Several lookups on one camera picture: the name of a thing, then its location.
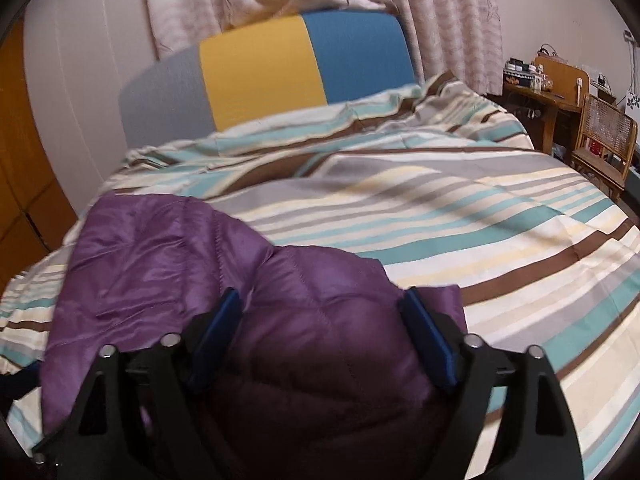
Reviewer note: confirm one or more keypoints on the pink patterned curtain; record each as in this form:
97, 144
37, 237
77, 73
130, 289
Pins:
350, 5

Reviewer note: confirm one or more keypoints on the rattan wooden chair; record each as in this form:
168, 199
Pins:
602, 135

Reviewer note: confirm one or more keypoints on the purple quilted down jacket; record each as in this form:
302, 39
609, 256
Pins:
240, 320

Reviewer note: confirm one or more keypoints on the wooden wardrobe door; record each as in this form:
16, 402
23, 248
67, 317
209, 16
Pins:
25, 160

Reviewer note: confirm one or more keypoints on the wooden desk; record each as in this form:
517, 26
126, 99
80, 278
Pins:
540, 105

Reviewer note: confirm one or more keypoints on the grey yellow blue headboard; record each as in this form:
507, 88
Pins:
280, 70

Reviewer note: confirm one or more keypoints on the striped bed duvet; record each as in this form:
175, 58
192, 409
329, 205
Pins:
450, 210

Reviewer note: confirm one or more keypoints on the black box with jars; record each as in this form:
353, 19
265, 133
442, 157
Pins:
520, 75

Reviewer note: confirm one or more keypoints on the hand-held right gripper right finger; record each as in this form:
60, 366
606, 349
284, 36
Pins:
430, 345

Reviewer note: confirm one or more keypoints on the white floral paper bag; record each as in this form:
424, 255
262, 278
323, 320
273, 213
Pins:
631, 100

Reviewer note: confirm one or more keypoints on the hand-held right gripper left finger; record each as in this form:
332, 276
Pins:
216, 345

